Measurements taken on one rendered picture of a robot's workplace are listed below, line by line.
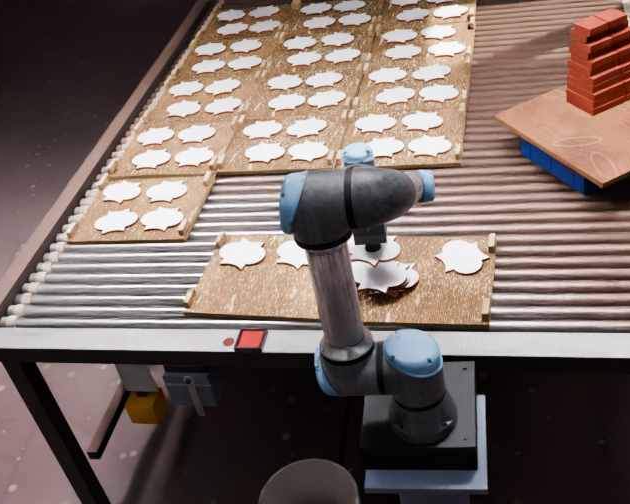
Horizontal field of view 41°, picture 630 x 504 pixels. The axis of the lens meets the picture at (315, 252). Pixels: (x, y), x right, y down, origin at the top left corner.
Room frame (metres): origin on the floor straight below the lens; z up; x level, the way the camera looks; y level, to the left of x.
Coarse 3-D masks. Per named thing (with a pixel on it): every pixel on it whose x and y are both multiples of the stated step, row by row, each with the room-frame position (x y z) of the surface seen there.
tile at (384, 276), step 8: (368, 264) 1.77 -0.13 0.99; (384, 264) 1.75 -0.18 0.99; (392, 264) 1.75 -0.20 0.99; (360, 272) 1.74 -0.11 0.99; (368, 272) 1.73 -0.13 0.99; (376, 272) 1.73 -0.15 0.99; (384, 272) 1.72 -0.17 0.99; (392, 272) 1.71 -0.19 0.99; (400, 272) 1.71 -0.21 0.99; (360, 280) 1.71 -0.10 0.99; (368, 280) 1.70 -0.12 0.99; (376, 280) 1.69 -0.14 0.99; (384, 280) 1.69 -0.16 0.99; (392, 280) 1.68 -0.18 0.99; (400, 280) 1.67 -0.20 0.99; (360, 288) 1.68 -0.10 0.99; (368, 288) 1.67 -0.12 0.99; (376, 288) 1.66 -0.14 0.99; (384, 288) 1.66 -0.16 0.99; (392, 288) 1.66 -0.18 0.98
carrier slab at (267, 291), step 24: (240, 240) 2.08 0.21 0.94; (264, 240) 2.05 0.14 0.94; (288, 240) 2.02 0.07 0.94; (216, 264) 1.98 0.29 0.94; (264, 264) 1.93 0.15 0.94; (216, 288) 1.87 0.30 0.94; (240, 288) 1.85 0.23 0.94; (264, 288) 1.83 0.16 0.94; (288, 288) 1.80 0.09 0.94; (312, 288) 1.78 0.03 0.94; (192, 312) 1.79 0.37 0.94; (216, 312) 1.77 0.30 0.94; (240, 312) 1.75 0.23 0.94; (264, 312) 1.73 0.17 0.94; (288, 312) 1.70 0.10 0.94; (312, 312) 1.68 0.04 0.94
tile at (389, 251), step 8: (352, 240) 1.78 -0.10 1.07; (392, 240) 1.74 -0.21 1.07; (352, 248) 1.74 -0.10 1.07; (360, 248) 1.74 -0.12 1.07; (384, 248) 1.72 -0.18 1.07; (392, 248) 1.71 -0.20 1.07; (352, 256) 1.71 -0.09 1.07; (360, 256) 1.70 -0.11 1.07; (368, 256) 1.70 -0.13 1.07; (376, 256) 1.69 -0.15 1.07; (384, 256) 1.68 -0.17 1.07; (392, 256) 1.68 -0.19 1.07; (376, 264) 1.67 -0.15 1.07
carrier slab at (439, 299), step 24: (408, 240) 1.90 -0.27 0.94; (432, 240) 1.88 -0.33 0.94; (480, 240) 1.83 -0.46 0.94; (432, 264) 1.77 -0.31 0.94; (432, 288) 1.68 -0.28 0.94; (456, 288) 1.66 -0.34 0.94; (480, 288) 1.64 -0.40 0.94; (384, 312) 1.62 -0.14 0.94; (408, 312) 1.60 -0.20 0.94; (432, 312) 1.58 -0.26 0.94; (456, 312) 1.57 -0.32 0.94; (480, 312) 1.55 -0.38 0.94
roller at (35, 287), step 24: (24, 288) 2.10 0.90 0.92; (48, 288) 2.07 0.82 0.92; (72, 288) 2.05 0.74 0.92; (96, 288) 2.02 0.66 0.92; (120, 288) 1.99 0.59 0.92; (144, 288) 1.97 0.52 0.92; (168, 288) 1.95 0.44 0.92; (504, 288) 1.64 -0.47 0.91; (528, 288) 1.62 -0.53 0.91; (552, 288) 1.60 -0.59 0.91; (576, 288) 1.58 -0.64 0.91; (600, 288) 1.56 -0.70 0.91; (624, 288) 1.55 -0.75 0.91
